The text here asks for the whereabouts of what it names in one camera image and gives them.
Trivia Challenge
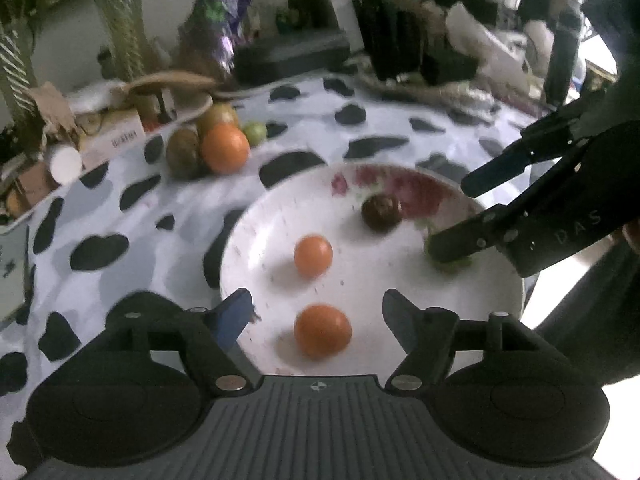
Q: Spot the dark passion fruit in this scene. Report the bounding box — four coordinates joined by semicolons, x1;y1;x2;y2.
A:
360;193;402;233

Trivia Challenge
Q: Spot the small orange tangerine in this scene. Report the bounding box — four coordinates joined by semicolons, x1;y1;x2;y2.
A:
294;234;333;280

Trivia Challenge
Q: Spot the large orange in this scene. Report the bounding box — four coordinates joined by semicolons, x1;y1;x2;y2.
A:
200;122;250;174

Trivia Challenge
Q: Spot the brown mango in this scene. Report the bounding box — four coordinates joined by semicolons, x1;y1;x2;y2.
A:
196;103;240;134
165;128;202;180

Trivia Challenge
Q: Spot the green lime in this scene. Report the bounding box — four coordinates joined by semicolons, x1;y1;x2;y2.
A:
242;122;268;148
423;230;473;274

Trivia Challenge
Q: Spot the cow print tablecloth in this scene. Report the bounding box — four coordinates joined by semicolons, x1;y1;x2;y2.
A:
1;70;530;444

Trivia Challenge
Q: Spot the white floral plate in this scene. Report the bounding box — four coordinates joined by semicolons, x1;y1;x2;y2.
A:
219;162;525;380

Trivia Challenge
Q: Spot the smartphone in clear case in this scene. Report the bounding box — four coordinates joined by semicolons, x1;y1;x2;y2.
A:
0;223;29;326

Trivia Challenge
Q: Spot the white pill bottle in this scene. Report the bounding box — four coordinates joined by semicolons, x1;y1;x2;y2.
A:
44;143;84;185

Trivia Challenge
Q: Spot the yellow white medicine box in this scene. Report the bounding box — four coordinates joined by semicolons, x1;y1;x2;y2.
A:
76;108;145;170

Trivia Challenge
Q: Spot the white oval tray left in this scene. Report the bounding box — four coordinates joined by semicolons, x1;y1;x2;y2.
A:
1;92;213;234

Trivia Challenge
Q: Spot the brown paper envelope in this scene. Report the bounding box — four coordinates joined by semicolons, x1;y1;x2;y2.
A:
122;70;219;96

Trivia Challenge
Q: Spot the black zip case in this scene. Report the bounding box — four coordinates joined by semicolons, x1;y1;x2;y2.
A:
232;28;350;87

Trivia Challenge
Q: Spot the purple foil snack bag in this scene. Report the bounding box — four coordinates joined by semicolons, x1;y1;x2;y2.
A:
177;0;254;86

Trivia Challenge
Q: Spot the glass vase with bamboo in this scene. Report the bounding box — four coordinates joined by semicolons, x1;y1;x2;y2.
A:
1;0;38;127

